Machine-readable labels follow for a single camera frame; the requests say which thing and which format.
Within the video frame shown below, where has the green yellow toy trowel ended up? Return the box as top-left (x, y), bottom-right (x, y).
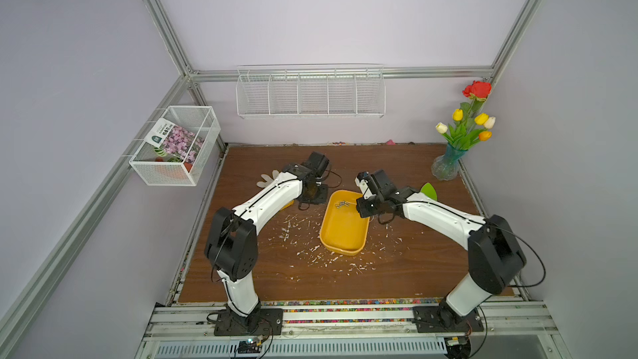
top-left (420, 183), bottom-right (438, 201)

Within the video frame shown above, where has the white cotton work glove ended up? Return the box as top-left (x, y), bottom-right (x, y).
top-left (255, 171), bottom-right (296, 212)

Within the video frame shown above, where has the yellow plastic storage box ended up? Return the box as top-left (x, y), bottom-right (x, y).
top-left (320, 189), bottom-right (369, 257)

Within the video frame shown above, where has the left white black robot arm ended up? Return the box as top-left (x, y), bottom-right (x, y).
top-left (204, 160), bottom-right (330, 319)

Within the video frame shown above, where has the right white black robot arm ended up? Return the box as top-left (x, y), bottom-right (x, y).
top-left (357, 188), bottom-right (527, 323)

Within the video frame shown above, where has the glass vase with flowers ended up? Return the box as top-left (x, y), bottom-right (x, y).
top-left (431, 81), bottom-right (496, 181)

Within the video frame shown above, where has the purple flower seed packet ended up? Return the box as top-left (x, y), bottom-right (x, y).
top-left (144, 118), bottom-right (204, 165)

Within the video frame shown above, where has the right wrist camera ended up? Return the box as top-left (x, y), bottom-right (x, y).
top-left (355, 170), bottom-right (397, 198)

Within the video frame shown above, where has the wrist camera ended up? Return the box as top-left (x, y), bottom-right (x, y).
top-left (302, 151), bottom-right (330, 180)
top-left (355, 170), bottom-right (397, 198)

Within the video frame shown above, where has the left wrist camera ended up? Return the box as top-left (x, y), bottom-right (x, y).
top-left (302, 151), bottom-right (330, 180)

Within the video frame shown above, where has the white wire wall shelf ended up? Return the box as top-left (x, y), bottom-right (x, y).
top-left (235, 64), bottom-right (386, 118)

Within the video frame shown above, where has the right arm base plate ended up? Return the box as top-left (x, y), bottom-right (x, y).
top-left (412, 305), bottom-right (485, 335)

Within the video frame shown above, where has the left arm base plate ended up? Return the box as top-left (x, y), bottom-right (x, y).
top-left (213, 306), bottom-right (283, 337)

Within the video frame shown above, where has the white wire basket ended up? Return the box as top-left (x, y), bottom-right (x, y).
top-left (129, 106), bottom-right (221, 187)

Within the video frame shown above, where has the aluminium front rail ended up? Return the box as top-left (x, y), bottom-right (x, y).
top-left (136, 298), bottom-right (572, 358)

